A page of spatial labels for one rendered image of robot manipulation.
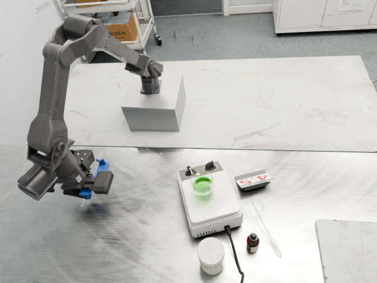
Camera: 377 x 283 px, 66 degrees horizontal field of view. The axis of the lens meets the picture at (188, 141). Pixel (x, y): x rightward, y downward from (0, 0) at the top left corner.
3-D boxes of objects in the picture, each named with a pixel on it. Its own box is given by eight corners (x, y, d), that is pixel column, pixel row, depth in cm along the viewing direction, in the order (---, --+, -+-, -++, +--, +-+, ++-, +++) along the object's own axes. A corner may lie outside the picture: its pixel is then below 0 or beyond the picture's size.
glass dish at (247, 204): (248, 198, 78) (248, 194, 76) (267, 208, 75) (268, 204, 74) (238, 214, 75) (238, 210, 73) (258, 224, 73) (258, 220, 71)
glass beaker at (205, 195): (206, 181, 73) (204, 162, 67) (219, 196, 70) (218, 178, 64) (187, 194, 71) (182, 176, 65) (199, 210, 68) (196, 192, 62)
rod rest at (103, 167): (99, 163, 92) (95, 156, 89) (109, 163, 92) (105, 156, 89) (89, 190, 86) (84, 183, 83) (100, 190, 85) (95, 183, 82)
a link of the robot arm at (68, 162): (57, 130, 69) (28, 158, 64) (75, 136, 67) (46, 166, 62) (69, 148, 74) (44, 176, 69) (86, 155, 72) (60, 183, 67)
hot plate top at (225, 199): (180, 182, 74) (180, 181, 73) (225, 171, 75) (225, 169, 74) (191, 225, 66) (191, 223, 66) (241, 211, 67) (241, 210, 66)
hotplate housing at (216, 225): (177, 176, 85) (173, 160, 79) (220, 165, 86) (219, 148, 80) (194, 249, 70) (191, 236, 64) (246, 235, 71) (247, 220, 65)
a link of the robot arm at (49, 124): (76, 19, 65) (35, 7, 55) (105, 27, 62) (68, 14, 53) (60, 141, 72) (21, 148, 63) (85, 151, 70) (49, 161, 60)
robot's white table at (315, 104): (129, 173, 200) (76, 63, 132) (312, 181, 180) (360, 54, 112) (108, 242, 169) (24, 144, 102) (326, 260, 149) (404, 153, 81)
